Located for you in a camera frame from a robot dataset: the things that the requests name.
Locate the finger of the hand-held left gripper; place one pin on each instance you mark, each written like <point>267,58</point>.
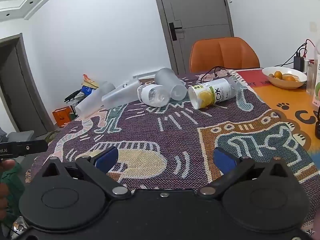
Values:
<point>31,148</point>

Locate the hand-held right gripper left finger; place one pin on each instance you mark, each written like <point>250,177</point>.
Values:
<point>108,158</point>

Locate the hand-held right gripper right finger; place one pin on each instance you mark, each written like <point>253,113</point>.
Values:
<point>225,160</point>

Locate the tall frosted plastic cup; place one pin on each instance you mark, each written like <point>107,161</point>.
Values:
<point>93,99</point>
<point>119,93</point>

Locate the clear plastic cup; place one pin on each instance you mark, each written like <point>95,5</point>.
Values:
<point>154,95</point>

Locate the short frosted plastic cup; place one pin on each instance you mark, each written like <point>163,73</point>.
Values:
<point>168,81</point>

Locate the person's left hand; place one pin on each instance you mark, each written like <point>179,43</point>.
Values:
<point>7,164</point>

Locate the grey seat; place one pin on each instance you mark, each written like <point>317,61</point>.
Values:
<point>20,136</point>

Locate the orange box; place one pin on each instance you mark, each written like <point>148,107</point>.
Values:
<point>62,117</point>

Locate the dark grey door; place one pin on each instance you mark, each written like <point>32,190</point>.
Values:
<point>22,90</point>

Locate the printed woven blanket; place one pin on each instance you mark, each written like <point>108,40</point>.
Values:
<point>170,140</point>

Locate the yellow label drink bottle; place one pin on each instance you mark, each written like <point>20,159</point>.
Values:
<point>212,92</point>

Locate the pile of bags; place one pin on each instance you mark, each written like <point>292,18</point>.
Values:
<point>83,88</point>

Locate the silver foil wrapper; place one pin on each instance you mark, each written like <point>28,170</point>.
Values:
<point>19,225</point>

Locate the orange paw print mat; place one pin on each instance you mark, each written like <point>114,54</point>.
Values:
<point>277,97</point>

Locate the white bowl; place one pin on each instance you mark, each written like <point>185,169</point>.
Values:
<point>285,83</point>

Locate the dark bottle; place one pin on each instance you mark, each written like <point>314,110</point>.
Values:
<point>318,125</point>

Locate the orange leather chair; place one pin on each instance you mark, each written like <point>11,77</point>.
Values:
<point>222,55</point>

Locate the black charger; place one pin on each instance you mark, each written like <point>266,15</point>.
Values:
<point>299,63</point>

